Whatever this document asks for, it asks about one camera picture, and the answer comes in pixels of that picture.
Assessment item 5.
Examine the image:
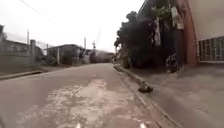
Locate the concrete kerb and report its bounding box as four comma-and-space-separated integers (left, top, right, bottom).
112, 63, 184, 128

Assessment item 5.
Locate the dark leafy tree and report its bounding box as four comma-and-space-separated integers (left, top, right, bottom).
113, 10, 174, 70

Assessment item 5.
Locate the grey concrete road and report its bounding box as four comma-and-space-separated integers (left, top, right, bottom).
0, 62, 162, 128

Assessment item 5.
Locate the rock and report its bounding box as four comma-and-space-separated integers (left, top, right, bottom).
137, 81, 154, 94

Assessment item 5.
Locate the low building with flat roof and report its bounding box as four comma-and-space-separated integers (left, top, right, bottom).
44, 43, 86, 66

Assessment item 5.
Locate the red-brown building with lattice window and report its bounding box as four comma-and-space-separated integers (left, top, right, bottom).
137, 0, 224, 68

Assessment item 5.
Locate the grey concrete forecourt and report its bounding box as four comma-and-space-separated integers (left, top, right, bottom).
129, 63, 224, 128

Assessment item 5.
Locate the raised concrete strip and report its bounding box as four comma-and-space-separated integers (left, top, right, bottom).
0, 69, 44, 81

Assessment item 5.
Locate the grey wall with pillar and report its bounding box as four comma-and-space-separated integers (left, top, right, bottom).
0, 39, 45, 75

